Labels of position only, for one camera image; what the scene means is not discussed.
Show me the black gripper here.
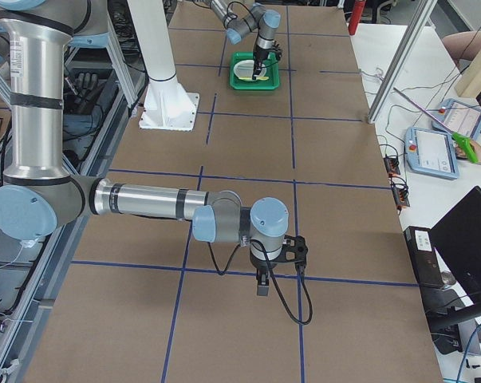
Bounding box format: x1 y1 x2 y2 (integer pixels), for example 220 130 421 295
252 38 282 80
250 255 277 296

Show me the teach pendant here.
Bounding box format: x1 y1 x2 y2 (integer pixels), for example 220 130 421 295
432 98 481 140
404 127 459 180

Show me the orange black connector block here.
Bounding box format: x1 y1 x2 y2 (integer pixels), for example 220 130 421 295
383 156 400 176

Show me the black computer box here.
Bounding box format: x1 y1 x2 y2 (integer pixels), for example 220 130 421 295
404 226 456 290

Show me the yellow plastic spoon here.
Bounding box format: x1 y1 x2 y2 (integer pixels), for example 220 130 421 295
238 76 270 82

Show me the red fire extinguisher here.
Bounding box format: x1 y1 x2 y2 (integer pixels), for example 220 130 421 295
348 0 365 36

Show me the near teach pendant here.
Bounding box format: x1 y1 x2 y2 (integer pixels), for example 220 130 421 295
404 127 459 180

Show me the green plastic tray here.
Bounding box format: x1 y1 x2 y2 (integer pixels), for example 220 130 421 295
230 52 280 91

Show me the aluminium frame post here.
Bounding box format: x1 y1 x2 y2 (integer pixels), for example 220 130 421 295
367 0 437 124

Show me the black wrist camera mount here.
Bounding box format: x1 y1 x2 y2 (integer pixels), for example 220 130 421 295
274 235 308 274

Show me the far teach pendant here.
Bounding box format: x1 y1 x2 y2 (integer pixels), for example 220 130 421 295
432 98 481 140

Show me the wooden beam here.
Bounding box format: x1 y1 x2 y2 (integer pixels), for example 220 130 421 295
455 50 481 98

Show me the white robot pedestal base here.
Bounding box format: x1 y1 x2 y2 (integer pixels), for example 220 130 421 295
128 0 199 132

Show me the black monitor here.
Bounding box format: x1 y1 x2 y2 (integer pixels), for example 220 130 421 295
428 186 481 332

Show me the blue network cable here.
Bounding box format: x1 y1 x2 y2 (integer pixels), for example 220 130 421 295
455 321 481 383

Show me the green handled grabber tool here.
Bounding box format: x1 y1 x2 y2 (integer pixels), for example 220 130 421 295
392 87 479 164

